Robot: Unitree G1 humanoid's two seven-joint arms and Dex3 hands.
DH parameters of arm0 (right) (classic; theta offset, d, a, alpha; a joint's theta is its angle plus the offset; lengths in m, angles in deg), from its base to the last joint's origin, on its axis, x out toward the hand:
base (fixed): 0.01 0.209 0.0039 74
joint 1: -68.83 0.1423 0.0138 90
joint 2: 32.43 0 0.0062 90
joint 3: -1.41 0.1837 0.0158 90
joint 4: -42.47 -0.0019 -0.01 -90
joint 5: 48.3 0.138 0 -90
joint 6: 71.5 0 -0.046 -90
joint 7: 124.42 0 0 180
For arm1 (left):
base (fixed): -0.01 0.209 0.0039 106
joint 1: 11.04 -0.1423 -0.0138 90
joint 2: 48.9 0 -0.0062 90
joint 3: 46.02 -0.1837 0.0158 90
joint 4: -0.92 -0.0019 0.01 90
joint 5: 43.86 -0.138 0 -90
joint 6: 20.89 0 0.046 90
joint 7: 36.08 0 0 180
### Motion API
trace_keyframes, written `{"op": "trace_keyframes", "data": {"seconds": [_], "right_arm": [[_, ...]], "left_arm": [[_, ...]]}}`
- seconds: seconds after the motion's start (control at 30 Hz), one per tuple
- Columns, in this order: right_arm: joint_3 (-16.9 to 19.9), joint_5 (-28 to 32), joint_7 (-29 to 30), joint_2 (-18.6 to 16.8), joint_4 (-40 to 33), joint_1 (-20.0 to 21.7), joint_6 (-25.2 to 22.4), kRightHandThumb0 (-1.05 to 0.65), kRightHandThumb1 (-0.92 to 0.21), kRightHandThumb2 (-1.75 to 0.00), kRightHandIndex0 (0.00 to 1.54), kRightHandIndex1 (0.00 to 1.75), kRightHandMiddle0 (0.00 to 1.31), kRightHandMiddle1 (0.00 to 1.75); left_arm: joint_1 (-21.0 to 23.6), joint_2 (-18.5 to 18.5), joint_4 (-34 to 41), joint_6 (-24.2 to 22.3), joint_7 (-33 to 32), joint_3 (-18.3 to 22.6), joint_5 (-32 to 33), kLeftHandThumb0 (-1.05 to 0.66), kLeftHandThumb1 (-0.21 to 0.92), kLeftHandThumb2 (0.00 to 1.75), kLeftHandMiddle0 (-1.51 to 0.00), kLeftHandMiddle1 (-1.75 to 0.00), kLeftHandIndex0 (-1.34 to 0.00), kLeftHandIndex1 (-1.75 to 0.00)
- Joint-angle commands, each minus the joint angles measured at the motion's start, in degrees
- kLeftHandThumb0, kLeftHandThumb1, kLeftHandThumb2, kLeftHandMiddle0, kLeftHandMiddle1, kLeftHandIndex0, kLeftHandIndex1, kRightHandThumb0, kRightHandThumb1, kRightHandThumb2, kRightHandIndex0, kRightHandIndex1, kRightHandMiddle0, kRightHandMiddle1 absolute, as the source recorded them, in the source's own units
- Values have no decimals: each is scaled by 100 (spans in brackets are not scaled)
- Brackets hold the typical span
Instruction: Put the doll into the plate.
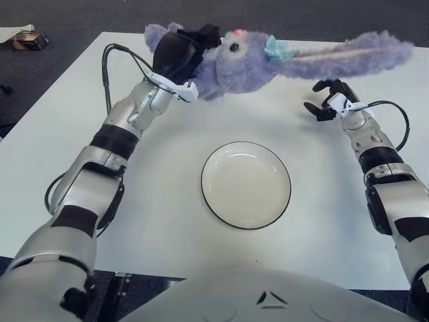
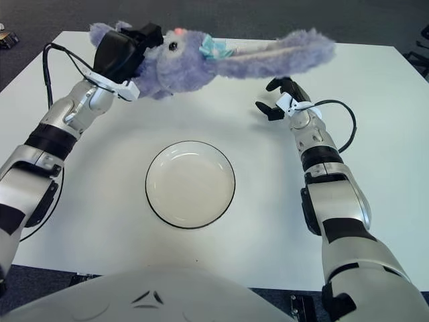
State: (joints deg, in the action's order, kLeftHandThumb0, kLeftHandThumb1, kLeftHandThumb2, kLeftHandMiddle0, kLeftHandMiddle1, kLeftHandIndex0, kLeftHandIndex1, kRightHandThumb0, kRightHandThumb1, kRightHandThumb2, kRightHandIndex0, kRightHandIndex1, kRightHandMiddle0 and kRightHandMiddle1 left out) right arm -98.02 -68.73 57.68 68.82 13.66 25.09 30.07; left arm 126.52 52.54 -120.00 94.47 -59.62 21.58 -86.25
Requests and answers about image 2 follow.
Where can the black office chair base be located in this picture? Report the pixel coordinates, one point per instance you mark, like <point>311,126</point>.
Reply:
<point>419,58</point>

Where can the black and orange box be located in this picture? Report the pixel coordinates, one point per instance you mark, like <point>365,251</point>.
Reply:
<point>9,40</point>

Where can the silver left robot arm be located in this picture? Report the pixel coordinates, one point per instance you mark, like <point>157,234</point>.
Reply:
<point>33,181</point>

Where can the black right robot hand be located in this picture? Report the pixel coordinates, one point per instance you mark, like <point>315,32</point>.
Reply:
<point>295,88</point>

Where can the white plate with black rim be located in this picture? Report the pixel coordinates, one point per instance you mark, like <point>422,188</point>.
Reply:
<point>191,184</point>

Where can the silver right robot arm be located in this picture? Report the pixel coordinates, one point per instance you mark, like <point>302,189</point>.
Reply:
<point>338,208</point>

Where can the grey robot torso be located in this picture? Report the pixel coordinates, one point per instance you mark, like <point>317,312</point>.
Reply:
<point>201,295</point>

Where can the purple plush bunny doll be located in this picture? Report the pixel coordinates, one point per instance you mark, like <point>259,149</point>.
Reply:
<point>187,67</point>

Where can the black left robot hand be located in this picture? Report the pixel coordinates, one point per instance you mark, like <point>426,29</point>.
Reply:
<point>115,53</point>

